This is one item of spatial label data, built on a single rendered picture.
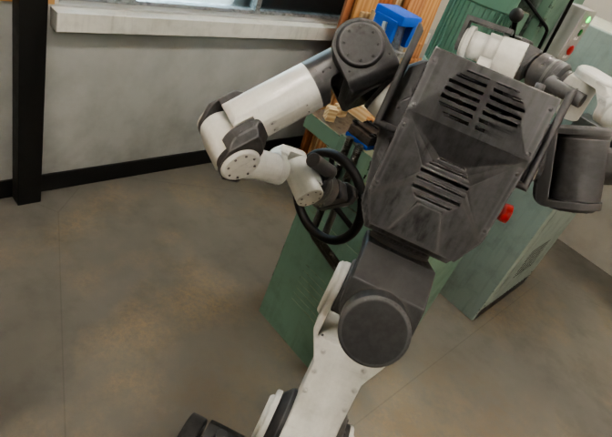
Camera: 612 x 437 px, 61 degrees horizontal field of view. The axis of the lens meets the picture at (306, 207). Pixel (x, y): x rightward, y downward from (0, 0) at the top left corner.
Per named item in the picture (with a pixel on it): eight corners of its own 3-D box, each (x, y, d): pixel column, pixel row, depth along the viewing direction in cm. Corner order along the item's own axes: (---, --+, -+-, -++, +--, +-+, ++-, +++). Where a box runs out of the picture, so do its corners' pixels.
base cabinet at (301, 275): (256, 309, 219) (309, 173, 180) (345, 271, 258) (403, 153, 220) (325, 391, 196) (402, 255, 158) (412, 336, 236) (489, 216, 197)
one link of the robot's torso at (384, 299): (396, 384, 78) (447, 281, 76) (320, 347, 80) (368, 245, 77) (390, 329, 106) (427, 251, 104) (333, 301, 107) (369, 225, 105)
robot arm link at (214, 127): (271, 198, 109) (201, 183, 94) (251, 163, 114) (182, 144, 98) (304, 165, 105) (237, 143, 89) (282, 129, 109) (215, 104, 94)
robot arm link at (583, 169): (629, 202, 93) (576, 204, 88) (585, 194, 101) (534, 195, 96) (640, 137, 91) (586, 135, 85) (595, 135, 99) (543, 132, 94)
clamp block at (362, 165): (330, 157, 159) (340, 132, 154) (357, 152, 168) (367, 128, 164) (362, 185, 152) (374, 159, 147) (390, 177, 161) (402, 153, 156)
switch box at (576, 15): (537, 53, 160) (567, 1, 152) (550, 53, 167) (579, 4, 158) (555, 61, 157) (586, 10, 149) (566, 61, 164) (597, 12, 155)
